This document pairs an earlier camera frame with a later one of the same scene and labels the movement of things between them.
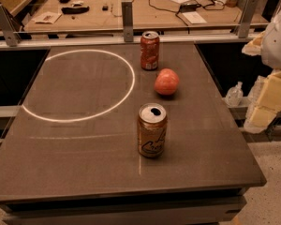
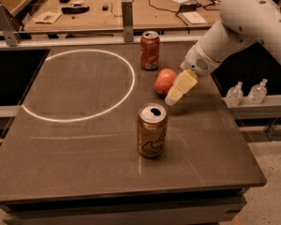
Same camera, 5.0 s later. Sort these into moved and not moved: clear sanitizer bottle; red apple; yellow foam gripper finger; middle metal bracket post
Moved: yellow foam gripper finger
Not moved: middle metal bracket post; red apple; clear sanitizer bottle
